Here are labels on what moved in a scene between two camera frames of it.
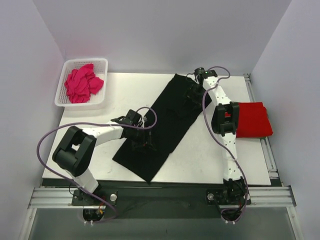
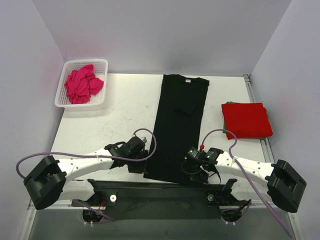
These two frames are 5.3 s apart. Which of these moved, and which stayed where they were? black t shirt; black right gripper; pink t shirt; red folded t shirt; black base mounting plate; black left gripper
Moved: black left gripper; black t shirt; black right gripper
Stayed: red folded t shirt; black base mounting plate; pink t shirt
